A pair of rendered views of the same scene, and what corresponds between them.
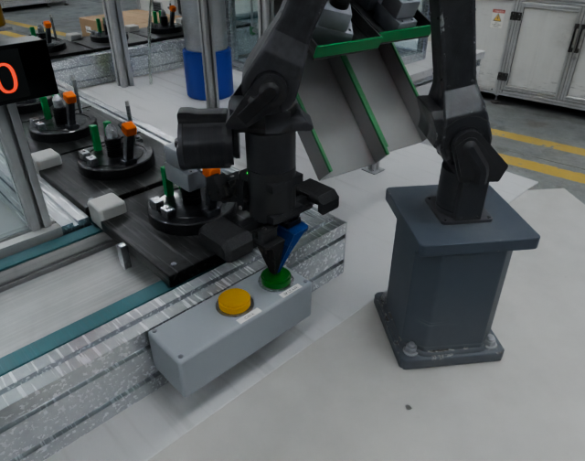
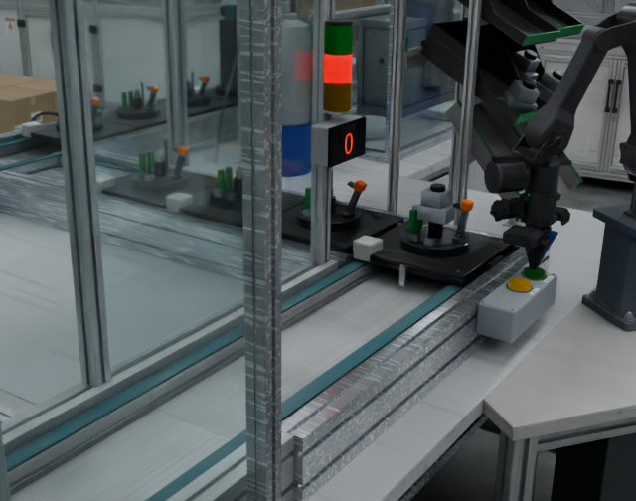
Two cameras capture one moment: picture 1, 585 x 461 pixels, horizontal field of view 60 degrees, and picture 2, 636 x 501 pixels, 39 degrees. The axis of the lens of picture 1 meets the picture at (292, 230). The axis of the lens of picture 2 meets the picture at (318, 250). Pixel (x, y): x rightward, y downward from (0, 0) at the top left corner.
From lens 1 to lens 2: 120 cm
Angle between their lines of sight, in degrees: 16
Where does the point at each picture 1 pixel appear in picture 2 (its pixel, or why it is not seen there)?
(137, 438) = (484, 373)
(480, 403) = not seen: outside the picture
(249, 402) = (540, 354)
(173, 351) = (505, 308)
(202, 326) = (510, 298)
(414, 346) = (631, 314)
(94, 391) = (456, 340)
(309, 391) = (573, 346)
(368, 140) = not seen: hidden behind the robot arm
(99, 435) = (458, 375)
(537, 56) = not seen: hidden behind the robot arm
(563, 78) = (604, 144)
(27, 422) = (438, 351)
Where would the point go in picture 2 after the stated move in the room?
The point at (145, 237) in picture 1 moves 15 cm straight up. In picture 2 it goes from (418, 259) to (422, 185)
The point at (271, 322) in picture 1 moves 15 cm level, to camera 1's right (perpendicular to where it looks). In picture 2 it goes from (542, 299) to (616, 293)
